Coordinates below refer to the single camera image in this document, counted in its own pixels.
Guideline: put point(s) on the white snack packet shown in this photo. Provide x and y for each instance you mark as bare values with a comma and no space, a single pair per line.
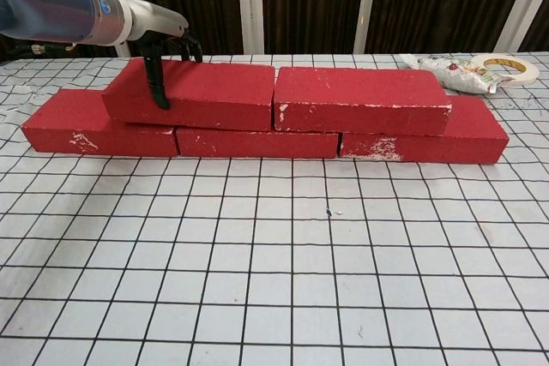
459,74

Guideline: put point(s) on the white tape roll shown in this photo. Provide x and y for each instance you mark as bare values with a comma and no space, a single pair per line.
525,74

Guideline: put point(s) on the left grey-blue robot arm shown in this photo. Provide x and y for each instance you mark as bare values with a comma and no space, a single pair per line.
47,1

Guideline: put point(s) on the white black checkered tablecloth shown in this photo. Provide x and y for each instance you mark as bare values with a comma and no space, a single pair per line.
274,276

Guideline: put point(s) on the red foam brick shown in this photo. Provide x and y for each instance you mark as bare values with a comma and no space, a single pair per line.
257,143
64,126
472,130
360,87
214,87

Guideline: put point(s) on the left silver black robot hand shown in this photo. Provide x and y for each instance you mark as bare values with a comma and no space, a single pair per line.
158,19

